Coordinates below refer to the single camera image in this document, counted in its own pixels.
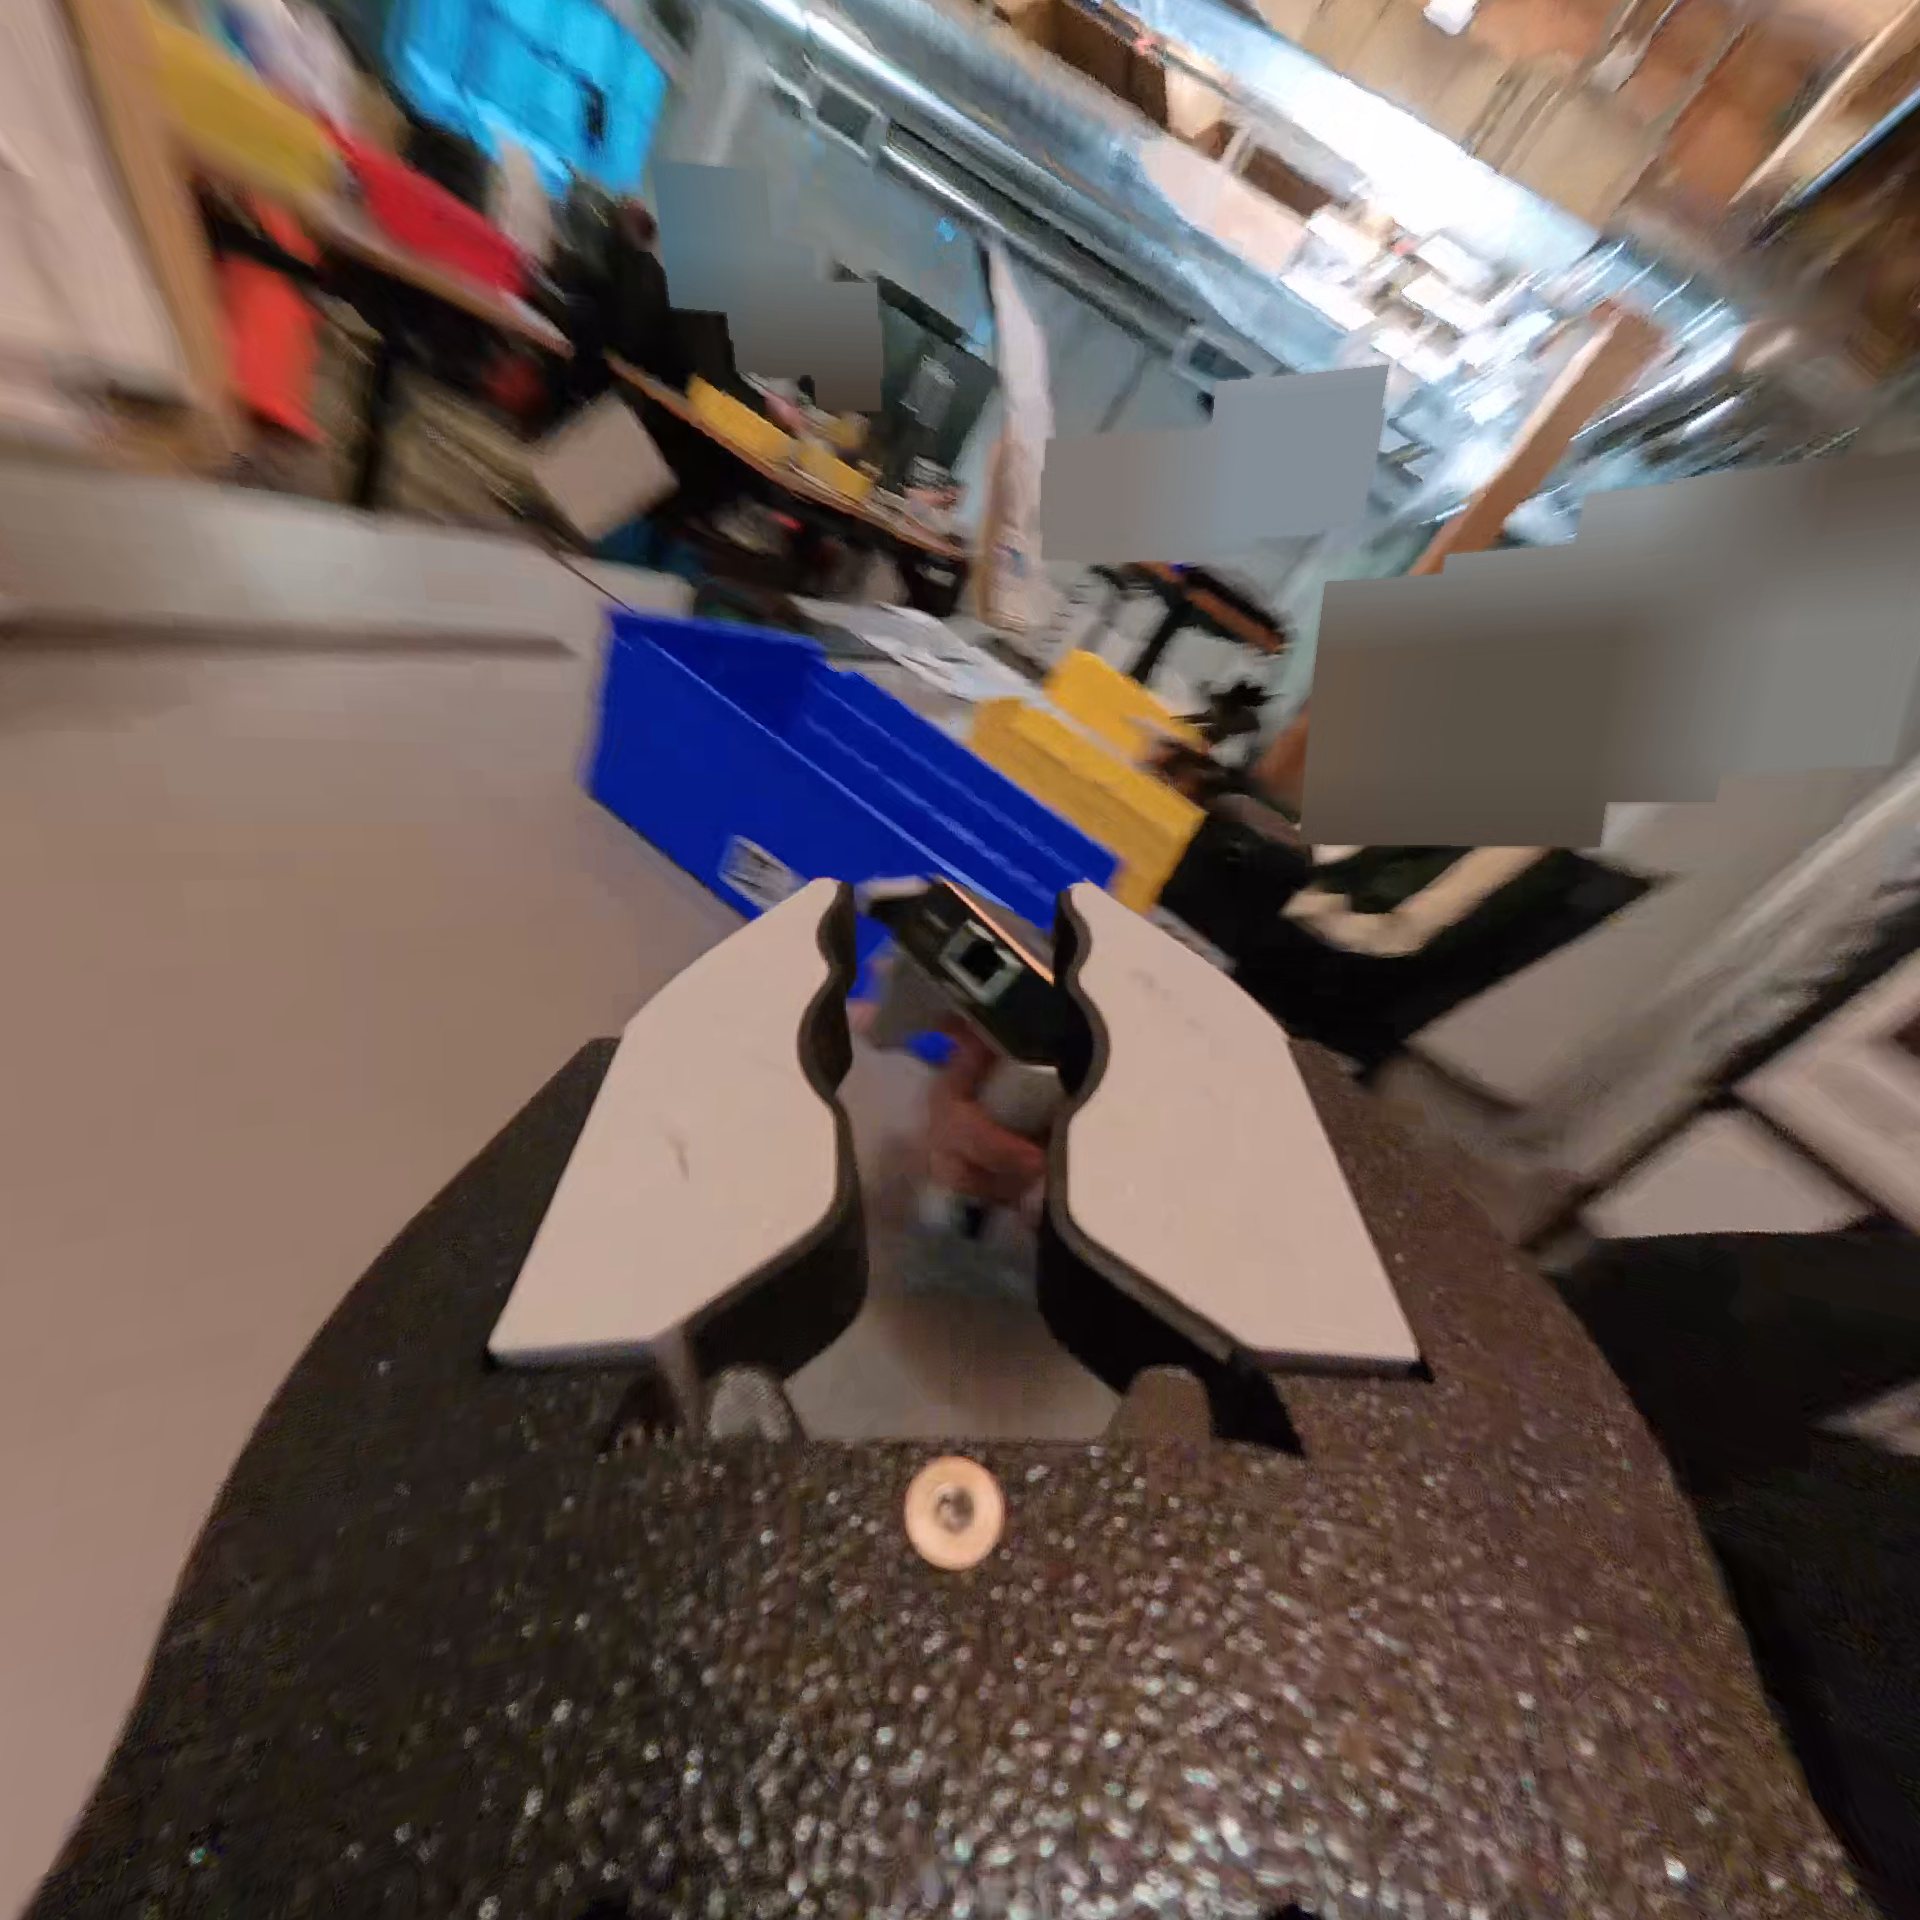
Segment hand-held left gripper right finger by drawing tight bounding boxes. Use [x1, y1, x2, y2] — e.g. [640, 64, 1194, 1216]
[1035, 885, 1425, 1453]

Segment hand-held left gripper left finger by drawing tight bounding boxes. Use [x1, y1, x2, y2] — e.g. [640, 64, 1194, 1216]
[487, 877, 869, 1433]

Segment black network splitter box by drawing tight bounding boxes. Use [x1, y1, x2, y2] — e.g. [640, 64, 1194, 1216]
[861, 885, 1097, 1087]

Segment blue storage bin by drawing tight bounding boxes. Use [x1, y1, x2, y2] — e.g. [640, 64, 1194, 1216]
[586, 608, 1122, 1065]

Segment grey desk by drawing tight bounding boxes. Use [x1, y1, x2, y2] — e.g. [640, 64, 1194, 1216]
[0, 464, 1307, 1898]

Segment person's right hand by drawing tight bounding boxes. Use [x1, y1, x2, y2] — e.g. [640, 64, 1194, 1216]
[922, 1102, 1049, 1209]

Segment large yellow storage bin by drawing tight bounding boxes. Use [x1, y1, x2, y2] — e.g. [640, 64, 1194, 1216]
[1047, 650, 1205, 754]
[972, 697, 1212, 912]

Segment black printed garment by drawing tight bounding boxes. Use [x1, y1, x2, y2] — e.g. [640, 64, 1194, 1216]
[1553, 1222, 1920, 1920]

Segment wooden background table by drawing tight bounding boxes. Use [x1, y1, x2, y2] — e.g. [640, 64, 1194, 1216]
[599, 352, 986, 569]

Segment orange plastic part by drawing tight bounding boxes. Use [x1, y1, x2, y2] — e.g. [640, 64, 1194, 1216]
[221, 256, 327, 441]

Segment red storage bin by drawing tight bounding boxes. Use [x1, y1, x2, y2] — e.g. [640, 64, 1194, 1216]
[336, 134, 530, 298]

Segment printed instruction sheet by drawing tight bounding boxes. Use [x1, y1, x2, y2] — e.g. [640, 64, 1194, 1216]
[0, 0, 189, 399]

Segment small yellow storage bin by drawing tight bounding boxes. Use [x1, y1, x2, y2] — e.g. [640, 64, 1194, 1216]
[151, 15, 346, 196]

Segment spiral metal air duct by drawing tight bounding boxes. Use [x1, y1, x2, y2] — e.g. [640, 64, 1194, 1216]
[721, 0, 1594, 377]

